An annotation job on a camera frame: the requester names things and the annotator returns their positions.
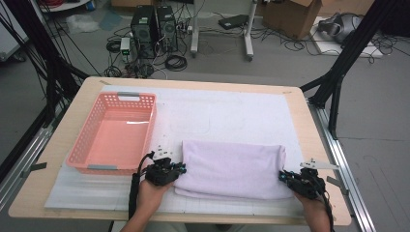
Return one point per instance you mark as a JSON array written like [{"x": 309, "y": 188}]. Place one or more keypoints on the grey metal bracket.
[
  {"x": 338, "y": 184},
  {"x": 35, "y": 168}
]

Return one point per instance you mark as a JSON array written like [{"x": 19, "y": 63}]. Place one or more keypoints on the lavender printed towel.
[{"x": 232, "y": 170}]

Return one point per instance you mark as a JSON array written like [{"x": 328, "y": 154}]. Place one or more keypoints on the small white power unit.
[{"x": 125, "y": 46}]

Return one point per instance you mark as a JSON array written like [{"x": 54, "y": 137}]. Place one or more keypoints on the aluminium rail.
[
  {"x": 357, "y": 209},
  {"x": 13, "y": 183}
]

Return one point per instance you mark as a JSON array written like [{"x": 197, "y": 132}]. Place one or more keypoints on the person's right hand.
[{"x": 314, "y": 212}]

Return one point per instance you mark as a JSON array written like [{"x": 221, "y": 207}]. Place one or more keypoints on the large cardboard box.
[{"x": 348, "y": 6}]

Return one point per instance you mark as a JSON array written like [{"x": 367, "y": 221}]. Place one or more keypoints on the flat black box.
[{"x": 233, "y": 22}]

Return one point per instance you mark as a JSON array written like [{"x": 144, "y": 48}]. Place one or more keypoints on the black computer tower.
[
  {"x": 143, "y": 29},
  {"x": 167, "y": 25}
]

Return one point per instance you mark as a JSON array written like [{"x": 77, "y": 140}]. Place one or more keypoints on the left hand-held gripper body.
[{"x": 161, "y": 174}]

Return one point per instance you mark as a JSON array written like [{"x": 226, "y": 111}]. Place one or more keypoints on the person's left hand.
[{"x": 150, "y": 198}]

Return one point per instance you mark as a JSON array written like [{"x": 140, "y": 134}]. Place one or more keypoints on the black frame post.
[
  {"x": 364, "y": 35},
  {"x": 32, "y": 32}
]

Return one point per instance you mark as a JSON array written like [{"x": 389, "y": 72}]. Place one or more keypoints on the white floor board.
[{"x": 325, "y": 48}]

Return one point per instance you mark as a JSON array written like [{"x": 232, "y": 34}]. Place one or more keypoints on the white round table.
[{"x": 74, "y": 5}]

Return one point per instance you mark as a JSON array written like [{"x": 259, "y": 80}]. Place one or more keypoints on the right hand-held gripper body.
[{"x": 307, "y": 187}]

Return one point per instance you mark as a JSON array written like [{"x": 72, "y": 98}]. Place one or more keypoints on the pink plastic basket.
[{"x": 116, "y": 145}]

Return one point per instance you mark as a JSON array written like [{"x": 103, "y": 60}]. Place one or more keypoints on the dark bulky object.
[{"x": 398, "y": 22}]

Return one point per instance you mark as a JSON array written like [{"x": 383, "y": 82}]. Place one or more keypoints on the clear plastic bag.
[{"x": 82, "y": 24}]

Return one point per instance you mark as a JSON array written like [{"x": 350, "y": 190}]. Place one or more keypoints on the white grid mat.
[{"x": 96, "y": 193}]

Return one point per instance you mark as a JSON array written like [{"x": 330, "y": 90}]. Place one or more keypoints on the grey robot head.
[{"x": 341, "y": 27}]

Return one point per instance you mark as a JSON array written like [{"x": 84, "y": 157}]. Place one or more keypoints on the open-flap cardboard box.
[{"x": 290, "y": 19}]

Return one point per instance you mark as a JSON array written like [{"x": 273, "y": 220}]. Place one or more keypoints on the white power strip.
[{"x": 185, "y": 28}]

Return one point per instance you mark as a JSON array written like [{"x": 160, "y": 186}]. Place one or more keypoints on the teal sheet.
[{"x": 111, "y": 21}]

